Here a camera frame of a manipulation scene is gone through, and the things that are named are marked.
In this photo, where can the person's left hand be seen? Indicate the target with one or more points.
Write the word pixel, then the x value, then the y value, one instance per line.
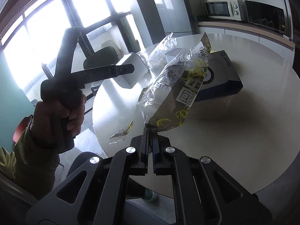
pixel 44 114

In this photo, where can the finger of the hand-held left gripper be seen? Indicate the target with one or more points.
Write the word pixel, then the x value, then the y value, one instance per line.
pixel 110 71

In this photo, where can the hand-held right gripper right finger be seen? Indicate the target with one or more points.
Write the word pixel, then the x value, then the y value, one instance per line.
pixel 154 150

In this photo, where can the kitchen counter cabinet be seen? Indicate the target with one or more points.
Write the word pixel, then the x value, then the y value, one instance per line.
pixel 234 28

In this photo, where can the printed clear snack wrapper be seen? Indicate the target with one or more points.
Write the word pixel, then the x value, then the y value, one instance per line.
pixel 173 103

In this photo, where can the clear plastic bag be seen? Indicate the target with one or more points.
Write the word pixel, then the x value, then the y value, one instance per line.
pixel 161 49

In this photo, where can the grey-green chair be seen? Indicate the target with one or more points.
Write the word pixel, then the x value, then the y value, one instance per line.
pixel 100 56

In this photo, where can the white microwave oven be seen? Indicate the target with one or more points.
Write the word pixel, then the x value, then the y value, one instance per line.
pixel 222 9

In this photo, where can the silver refrigerator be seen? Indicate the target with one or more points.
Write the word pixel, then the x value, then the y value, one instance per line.
pixel 171 9

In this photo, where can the grey and blue cardboard box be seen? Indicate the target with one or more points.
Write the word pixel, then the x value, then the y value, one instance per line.
pixel 222 75

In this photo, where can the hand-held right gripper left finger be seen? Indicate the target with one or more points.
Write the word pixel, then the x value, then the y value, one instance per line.
pixel 144 150

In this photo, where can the wristband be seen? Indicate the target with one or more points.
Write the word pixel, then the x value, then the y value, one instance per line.
pixel 31 124

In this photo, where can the white plastic container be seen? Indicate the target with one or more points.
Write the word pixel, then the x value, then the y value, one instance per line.
pixel 131 70

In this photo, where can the black microwave oven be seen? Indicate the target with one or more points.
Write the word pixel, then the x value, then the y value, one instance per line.
pixel 264 14

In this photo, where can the large window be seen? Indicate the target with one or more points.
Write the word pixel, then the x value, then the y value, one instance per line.
pixel 46 28

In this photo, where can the person's left forearm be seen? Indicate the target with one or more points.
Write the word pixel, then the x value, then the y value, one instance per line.
pixel 28 164

